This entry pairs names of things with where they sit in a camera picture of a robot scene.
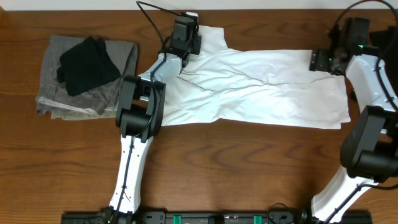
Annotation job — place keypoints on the white t-shirt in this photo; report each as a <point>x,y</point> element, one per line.
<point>257,86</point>

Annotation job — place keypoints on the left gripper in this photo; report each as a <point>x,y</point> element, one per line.
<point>196,50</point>

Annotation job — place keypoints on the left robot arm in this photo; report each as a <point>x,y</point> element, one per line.
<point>139,117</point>

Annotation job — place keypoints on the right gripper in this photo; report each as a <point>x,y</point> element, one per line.
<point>319,60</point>

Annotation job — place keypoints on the folded black cloth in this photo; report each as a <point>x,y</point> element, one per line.
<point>86,66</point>

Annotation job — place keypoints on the black garment at right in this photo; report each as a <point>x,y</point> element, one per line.
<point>388,46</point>

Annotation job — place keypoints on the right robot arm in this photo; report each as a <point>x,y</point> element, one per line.
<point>368,156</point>

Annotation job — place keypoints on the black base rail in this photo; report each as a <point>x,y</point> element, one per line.
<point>158,217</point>

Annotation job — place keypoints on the folded grey trousers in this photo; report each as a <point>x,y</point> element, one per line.
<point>100,102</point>

